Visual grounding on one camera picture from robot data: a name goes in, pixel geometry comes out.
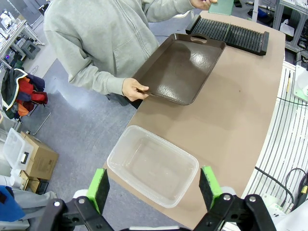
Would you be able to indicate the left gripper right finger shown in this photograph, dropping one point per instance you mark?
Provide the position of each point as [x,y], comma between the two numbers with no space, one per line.
[209,185]

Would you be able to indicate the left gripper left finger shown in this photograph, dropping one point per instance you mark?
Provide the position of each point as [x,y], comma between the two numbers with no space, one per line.
[98,187]

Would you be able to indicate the dark brown serving tray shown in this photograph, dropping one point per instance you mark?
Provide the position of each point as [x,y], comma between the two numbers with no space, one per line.
[178,69]

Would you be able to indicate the green PCB board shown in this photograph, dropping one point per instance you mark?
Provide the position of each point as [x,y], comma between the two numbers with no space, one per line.
[222,7]

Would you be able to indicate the white slatted robot base table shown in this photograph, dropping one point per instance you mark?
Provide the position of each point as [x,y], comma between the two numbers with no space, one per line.
[284,144]

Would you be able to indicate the person's left forearm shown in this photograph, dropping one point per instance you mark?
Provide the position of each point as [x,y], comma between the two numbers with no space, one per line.
[166,9]

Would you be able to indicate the person's right forearm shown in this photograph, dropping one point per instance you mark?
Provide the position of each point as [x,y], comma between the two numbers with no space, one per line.
[96,79]

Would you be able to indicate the person's right hand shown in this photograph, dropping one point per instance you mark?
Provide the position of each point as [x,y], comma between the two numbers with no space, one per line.
[131,89]

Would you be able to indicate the person's left hand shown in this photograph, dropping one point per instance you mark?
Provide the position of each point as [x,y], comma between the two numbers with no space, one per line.
[201,3]

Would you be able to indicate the clear plastic box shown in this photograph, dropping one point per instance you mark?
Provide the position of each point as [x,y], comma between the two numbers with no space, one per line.
[154,166]

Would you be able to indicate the large brown cardboard box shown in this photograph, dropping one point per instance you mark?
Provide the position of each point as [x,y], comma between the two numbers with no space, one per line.
[41,156]

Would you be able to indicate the white cylinder device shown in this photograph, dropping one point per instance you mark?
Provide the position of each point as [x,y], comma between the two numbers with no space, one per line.
[14,178]

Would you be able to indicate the clear lidded storage box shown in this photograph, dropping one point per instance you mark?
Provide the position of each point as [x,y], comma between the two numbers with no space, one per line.
[16,149]

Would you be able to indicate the chair piled with clothes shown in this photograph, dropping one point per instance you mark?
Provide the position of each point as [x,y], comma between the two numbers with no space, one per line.
[21,93]

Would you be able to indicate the white mounting plate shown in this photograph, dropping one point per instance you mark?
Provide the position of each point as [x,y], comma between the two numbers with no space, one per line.
[302,84]

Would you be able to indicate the person in grey hoodie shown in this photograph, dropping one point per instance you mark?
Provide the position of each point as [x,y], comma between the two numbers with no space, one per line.
[96,36]

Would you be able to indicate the black slotted PCB rack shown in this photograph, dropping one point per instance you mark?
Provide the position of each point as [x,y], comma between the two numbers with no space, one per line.
[228,33]

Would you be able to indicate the grey background workbench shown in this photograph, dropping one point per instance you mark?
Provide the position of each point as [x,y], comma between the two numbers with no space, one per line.
[21,33]

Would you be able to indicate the aluminium frame structure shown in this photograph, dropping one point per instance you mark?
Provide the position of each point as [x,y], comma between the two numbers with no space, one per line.
[291,19]

